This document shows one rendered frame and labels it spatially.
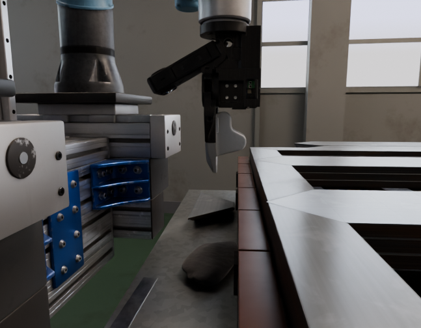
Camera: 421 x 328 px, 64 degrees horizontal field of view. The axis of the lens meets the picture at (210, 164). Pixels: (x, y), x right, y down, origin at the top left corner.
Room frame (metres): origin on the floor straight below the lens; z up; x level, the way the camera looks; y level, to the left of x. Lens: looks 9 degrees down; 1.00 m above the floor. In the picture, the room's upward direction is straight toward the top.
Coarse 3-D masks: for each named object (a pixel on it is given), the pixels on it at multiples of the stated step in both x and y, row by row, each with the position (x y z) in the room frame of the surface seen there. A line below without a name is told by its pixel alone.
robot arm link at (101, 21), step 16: (64, 0) 0.74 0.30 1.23; (80, 0) 0.74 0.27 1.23; (96, 0) 0.75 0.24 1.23; (112, 0) 0.81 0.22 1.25; (64, 16) 0.75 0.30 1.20; (80, 16) 0.74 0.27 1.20; (96, 16) 0.75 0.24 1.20; (112, 16) 0.80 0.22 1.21; (64, 32) 0.75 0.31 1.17; (80, 32) 0.74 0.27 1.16; (96, 32) 0.75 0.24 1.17; (112, 32) 0.79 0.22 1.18; (112, 48) 0.79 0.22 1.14
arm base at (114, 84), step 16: (64, 48) 0.75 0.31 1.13; (80, 48) 0.74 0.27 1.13; (96, 48) 0.75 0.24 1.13; (64, 64) 0.74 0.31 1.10; (80, 64) 0.73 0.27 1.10; (96, 64) 0.75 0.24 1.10; (112, 64) 0.78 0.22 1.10; (64, 80) 0.73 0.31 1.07; (80, 80) 0.72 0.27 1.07; (96, 80) 0.75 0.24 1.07; (112, 80) 0.76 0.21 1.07
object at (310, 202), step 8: (304, 192) 0.56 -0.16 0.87; (312, 192) 0.56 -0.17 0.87; (288, 200) 0.51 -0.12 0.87; (296, 200) 0.51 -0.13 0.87; (304, 200) 0.51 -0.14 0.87; (312, 200) 0.51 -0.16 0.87; (320, 200) 0.51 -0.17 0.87; (296, 208) 0.46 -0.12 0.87; (304, 208) 0.46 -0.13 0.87; (312, 208) 0.46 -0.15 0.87; (320, 208) 0.46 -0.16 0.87; (328, 208) 0.46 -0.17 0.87; (328, 216) 0.43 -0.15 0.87; (336, 216) 0.43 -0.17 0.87
